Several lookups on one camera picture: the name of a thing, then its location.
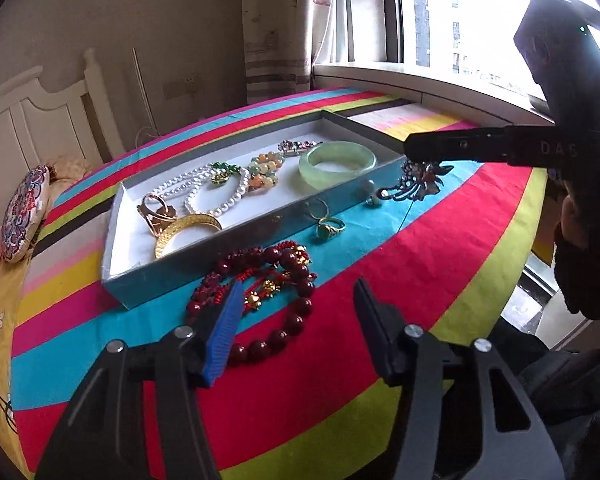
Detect white pearl necklace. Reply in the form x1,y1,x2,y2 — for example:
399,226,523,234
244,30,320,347
142,162,251,218

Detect window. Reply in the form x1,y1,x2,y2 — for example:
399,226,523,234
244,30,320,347
380,0,600,106

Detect striped colourful blanket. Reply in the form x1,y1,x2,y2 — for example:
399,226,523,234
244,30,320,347
10,87,551,480

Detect green pineapple brooch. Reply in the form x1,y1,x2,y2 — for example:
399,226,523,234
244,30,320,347
209,161,243,188

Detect gold ring brooch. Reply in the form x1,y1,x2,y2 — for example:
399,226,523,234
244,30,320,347
136,192,178,238

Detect multicoloured bead bracelet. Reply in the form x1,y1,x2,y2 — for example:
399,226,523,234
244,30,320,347
246,150,287,195

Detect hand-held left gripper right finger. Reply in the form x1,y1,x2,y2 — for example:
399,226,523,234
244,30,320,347
352,276,566,480

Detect red cord bracelet gold charms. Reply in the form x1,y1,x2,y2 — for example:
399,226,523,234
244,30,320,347
195,241,313,311

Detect pale green jade bangle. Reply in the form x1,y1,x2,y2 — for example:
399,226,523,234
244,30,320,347
299,141,378,189

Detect dark red bead necklace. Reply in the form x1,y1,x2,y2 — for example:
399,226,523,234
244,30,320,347
185,245,317,367

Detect gold ring green stone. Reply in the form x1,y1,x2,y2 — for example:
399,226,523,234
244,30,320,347
314,216,346,242

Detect beige printed curtain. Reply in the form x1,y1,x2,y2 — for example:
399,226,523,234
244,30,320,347
241,0,351,106

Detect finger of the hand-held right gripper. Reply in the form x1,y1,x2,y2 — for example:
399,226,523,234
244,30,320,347
403,126,600,167

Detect person's dark clothing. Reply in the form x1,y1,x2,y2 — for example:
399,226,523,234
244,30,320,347
490,317,600,480

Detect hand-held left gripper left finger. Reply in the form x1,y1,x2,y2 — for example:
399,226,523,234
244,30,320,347
34,280,243,480

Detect wall socket panel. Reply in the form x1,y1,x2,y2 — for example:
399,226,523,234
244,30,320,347
162,74,203,101

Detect grey shallow cardboard box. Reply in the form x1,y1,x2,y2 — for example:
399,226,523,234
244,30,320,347
101,109,406,311

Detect peach patterned blanket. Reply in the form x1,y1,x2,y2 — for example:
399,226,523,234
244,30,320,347
47,152,103,186

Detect round embroidered cushion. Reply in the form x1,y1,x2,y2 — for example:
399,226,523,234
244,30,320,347
1,165,51,264

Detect person's masked face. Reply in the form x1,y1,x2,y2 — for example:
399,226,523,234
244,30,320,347
552,190,600,321

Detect white wooden headboard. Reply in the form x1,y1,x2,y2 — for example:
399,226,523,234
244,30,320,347
0,49,131,236

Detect gold bangle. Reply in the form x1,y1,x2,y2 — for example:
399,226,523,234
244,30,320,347
154,213,223,260

